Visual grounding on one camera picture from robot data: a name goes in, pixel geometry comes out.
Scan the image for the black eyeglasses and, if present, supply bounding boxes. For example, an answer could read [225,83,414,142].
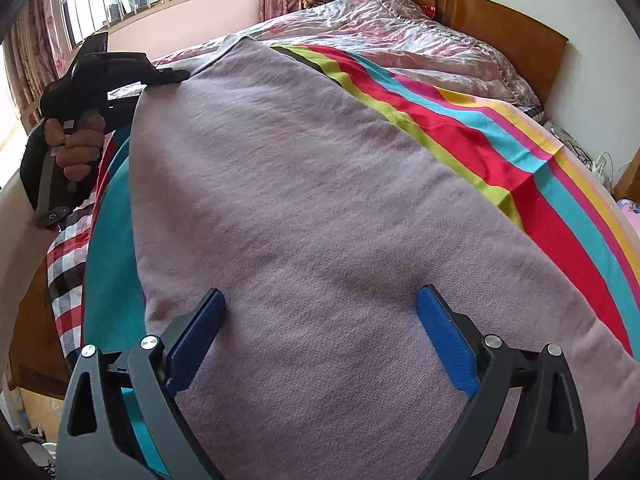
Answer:
[564,135,592,162]

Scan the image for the plain wooden headboard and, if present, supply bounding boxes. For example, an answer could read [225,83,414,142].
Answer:
[357,0,570,106]

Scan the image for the lilac pants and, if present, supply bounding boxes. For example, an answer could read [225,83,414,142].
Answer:
[107,35,640,480]

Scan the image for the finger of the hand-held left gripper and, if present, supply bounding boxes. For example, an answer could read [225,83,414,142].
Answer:
[145,65,192,87]

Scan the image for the nightstand with floral cover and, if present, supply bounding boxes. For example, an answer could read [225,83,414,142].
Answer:
[542,120,621,196]

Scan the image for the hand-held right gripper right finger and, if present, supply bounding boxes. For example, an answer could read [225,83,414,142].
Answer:
[415,284,590,480]

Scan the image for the person's left hand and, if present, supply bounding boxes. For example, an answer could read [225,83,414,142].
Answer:
[44,111,107,182]

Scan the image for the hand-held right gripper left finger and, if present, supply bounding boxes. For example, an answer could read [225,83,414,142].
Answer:
[57,287,227,480]

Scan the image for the colourful striped blanket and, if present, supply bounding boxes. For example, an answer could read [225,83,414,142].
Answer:
[82,45,640,480]

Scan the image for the pink patterned quilt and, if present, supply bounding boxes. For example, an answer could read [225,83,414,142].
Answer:
[150,0,543,116]

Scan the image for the red plaid cloth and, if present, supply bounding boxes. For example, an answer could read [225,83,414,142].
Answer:
[46,125,131,361]

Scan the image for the wooden bed frame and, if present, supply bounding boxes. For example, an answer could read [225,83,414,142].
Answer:
[7,260,71,397]

